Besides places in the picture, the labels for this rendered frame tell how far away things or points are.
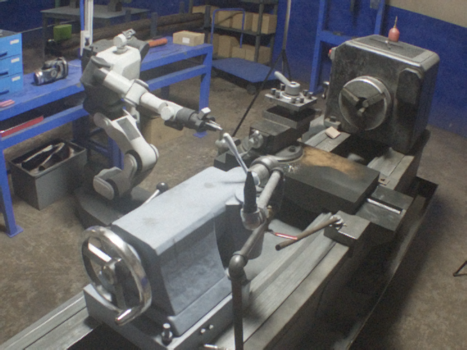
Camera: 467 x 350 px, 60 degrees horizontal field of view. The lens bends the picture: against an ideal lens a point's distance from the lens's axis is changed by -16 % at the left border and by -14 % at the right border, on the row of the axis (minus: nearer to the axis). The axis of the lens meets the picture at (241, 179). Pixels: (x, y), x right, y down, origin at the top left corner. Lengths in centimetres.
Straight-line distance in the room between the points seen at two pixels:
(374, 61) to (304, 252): 117
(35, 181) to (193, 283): 220
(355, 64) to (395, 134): 41
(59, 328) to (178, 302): 38
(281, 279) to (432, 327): 144
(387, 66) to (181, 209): 152
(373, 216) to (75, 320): 111
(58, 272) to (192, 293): 171
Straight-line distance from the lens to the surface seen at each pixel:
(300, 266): 148
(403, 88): 228
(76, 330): 125
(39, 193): 322
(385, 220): 173
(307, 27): 615
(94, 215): 286
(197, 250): 109
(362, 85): 218
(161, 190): 124
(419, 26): 564
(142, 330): 110
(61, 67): 310
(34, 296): 260
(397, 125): 240
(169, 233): 101
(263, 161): 140
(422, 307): 279
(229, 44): 635
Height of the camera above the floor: 176
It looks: 29 degrees down
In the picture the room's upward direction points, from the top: 6 degrees clockwise
